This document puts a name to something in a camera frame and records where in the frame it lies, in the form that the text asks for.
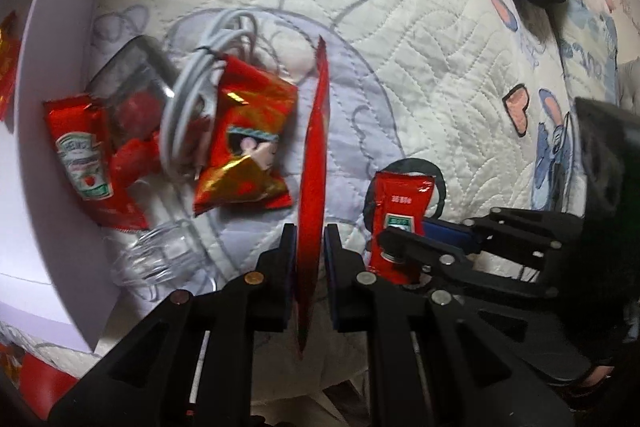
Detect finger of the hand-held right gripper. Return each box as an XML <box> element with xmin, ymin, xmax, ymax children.
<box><xmin>424</xmin><ymin>207</ymin><xmax>586</xmax><ymax>270</ymax></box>
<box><xmin>377</xmin><ymin>228</ymin><xmax>561</xmax><ymax>300</ymax></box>

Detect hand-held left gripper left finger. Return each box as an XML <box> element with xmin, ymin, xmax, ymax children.
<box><xmin>47</xmin><ymin>222</ymin><xmax>298</xmax><ymax>427</ymax></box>

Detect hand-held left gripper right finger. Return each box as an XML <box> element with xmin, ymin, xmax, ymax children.
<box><xmin>322</xmin><ymin>223</ymin><xmax>576</xmax><ymax>427</ymax></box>

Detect small red ketchup packet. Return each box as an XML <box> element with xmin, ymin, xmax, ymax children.
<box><xmin>367</xmin><ymin>170</ymin><xmax>436</xmax><ymax>286</ymax></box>

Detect large red snack packet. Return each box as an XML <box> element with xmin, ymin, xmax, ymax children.
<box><xmin>297</xmin><ymin>34</ymin><xmax>332</xmax><ymax>356</ymax></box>

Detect clear plastic clips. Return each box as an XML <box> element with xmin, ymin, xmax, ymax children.
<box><xmin>110</xmin><ymin>202</ymin><xmax>216</xmax><ymax>291</ymax></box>

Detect red candy packet cartoon figures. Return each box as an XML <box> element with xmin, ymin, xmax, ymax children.
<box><xmin>192</xmin><ymin>54</ymin><xmax>300</xmax><ymax>217</ymax></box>

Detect white cable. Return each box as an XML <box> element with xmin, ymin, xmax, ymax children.
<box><xmin>159</xmin><ymin>9</ymin><xmax>262</xmax><ymax>181</ymax></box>

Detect grey rectangular case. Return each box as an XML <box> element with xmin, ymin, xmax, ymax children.
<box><xmin>87</xmin><ymin>35</ymin><xmax>177</xmax><ymax>152</ymax></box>

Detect red ketchup packet white label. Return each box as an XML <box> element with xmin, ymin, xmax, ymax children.
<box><xmin>42</xmin><ymin>94</ymin><xmax>152</xmax><ymax>231</ymax></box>

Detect lavender cardboard box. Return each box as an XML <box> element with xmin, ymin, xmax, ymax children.
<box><xmin>0</xmin><ymin>0</ymin><xmax>118</xmax><ymax>354</ymax></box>

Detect white cartoon printed quilt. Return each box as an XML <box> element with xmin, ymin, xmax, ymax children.
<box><xmin>75</xmin><ymin>0</ymin><xmax>640</xmax><ymax>413</ymax></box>

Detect red glossy item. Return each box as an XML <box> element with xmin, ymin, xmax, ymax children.
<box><xmin>0</xmin><ymin>341</ymin><xmax>77</xmax><ymax>404</ymax></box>

